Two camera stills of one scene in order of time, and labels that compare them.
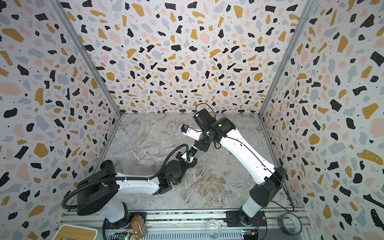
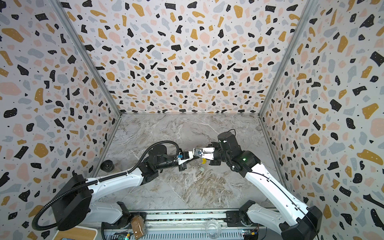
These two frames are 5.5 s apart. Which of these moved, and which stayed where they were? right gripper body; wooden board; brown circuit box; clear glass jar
Moved: right gripper body
Stayed: clear glass jar; wooden board; brown circuit box
